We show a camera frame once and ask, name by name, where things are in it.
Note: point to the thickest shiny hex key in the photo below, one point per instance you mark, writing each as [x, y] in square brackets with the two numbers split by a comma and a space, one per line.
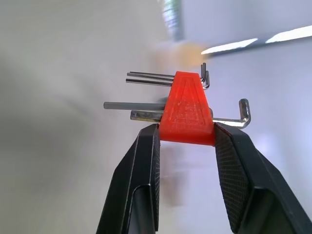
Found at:
[145, 116]

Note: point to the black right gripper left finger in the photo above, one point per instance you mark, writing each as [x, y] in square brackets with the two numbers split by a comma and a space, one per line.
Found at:
[136, 170]

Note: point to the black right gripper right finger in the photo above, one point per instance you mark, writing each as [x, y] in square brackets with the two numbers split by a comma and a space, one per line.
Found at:
[243, 170]

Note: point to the thinnest steel hex key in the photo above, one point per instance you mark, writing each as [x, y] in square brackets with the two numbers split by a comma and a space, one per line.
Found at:
[151, 75]

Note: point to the thin steel hex key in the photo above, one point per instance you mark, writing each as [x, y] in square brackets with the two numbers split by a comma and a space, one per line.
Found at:
[148, 82]

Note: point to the thick grey hex key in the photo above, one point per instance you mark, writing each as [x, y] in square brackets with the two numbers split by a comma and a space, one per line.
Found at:
[131, 106]

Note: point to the red plastic hex key holder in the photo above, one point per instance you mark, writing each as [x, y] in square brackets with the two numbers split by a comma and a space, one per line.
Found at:
[186, 114]

